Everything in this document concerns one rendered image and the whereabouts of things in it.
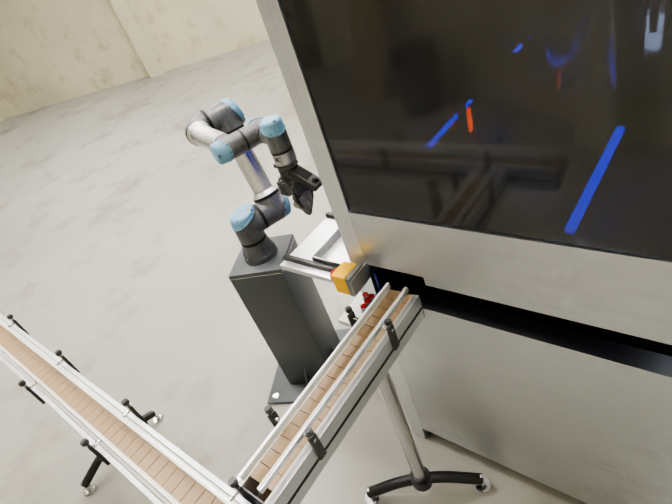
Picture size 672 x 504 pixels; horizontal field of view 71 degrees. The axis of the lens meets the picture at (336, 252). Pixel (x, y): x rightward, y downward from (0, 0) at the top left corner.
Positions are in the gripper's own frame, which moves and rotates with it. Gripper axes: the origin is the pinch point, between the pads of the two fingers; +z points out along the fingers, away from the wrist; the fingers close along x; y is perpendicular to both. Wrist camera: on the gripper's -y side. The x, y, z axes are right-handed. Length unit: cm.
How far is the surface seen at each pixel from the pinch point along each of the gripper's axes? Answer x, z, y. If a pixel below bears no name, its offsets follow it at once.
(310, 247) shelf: -1.7, 20.0, 10.2
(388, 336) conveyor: 29, 14, -46
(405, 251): 12.4, -2.3, -46.2
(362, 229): 12.4, -7.6, -33.3
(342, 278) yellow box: 21.4, 5.0, -27.8
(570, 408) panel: 13, 46, -88
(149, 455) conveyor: 88, 15, -7
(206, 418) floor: 53, 108, 78
